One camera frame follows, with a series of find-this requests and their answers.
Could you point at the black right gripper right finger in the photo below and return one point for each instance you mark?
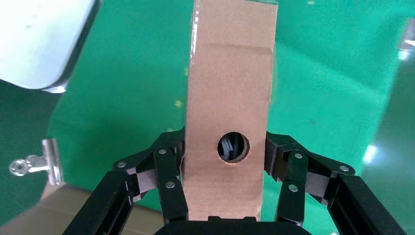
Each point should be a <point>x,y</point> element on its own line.
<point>293,181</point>

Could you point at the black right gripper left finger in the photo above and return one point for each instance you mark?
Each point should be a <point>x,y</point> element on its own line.
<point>168,185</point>

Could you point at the small cardboard box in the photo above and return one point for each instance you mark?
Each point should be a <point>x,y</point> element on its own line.
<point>227,97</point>

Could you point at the large open cardboard carton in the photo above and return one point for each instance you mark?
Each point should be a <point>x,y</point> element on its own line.
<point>39,217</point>

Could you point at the green tablecloth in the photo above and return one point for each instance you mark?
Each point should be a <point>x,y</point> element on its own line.
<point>129,81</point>

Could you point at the silver binder clip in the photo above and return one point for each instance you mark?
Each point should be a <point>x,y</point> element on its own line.
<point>52,162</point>

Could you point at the white table panel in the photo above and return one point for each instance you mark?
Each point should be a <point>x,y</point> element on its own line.
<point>35,35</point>

